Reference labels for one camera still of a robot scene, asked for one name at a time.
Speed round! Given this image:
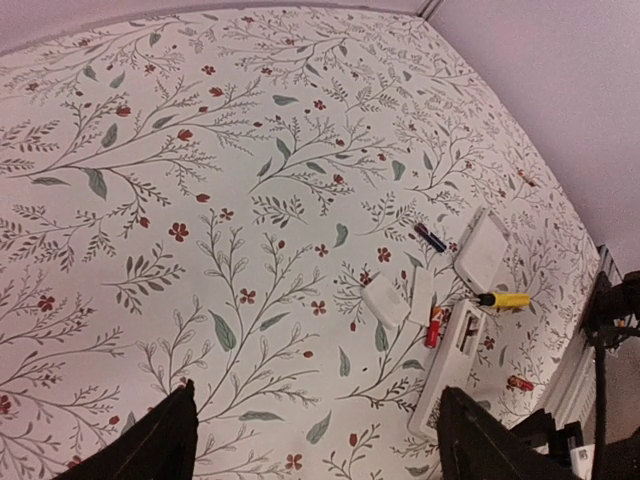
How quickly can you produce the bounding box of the purple battery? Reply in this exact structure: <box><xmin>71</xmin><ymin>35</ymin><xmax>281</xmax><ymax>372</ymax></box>
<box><xmin>414</xmin><ymin>223</ymin><xmax>447</xmax><ymax>253</ymax></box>

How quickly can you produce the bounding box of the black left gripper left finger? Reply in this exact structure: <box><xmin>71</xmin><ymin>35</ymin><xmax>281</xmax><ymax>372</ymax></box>
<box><xmin>56</xmin><ymin>380</ymin><xmax>199</xmax><ymax>480</ymax></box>

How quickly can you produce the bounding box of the red orange battery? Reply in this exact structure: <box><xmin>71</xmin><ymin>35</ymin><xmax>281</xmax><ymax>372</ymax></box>
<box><xmin>425</xmin><ymin>307</ymin><xmax>446</xmax><ymax>349</ymax></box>

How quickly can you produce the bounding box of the narrow white battery cover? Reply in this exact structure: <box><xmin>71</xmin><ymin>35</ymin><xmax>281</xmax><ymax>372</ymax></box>
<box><xmin>408</xmin><ymin>267</ymin><xmax>434</xmax><ymax>326</ymax></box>

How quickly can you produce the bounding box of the yellow handled screwdriver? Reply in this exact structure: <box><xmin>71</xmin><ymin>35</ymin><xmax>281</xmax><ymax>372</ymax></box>
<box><xmin>476</xmin><ymin>292</ymin><xmax>531</xmax><ymax>309</ymax></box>

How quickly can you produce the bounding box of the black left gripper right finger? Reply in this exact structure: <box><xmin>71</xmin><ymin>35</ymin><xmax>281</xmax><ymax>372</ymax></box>
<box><xmin>437</xmin><ymin>387</ymin><xmax>584</xmax><ymax>480</ymax></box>

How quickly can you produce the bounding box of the white remote with back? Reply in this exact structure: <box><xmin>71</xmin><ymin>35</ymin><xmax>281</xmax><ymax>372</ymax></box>
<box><xmin>453</xmin><ymin>207</ymin><xmax>511</xmax><ymax>294</ymax></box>

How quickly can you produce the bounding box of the aluminium front rail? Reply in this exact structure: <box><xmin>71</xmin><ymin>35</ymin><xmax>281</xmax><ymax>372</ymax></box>
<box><xmin>537</xmin><ymin>245</ymin><xmax>622</xmax><ymax>429</ymax></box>

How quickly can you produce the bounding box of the narrow white remote control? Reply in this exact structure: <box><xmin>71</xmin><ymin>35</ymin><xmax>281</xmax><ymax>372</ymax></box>
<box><xmin>407</xmin><ymin>299</ymin><xmax>486</xmax><ymax>441</ymax></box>

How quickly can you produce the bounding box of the floral patterned table mat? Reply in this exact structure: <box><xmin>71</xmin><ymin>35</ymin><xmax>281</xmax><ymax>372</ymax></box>
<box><xmin>1</xmin><ymin>8</ymin><xmax>599</xmax><ymax>479</ymax></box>

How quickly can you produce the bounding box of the right aluminium corner post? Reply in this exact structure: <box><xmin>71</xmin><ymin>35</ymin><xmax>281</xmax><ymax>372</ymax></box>
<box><xmin>416</xmin><ymin>0</ymin><xmax>445</xmax><ymax>21</ymax></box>

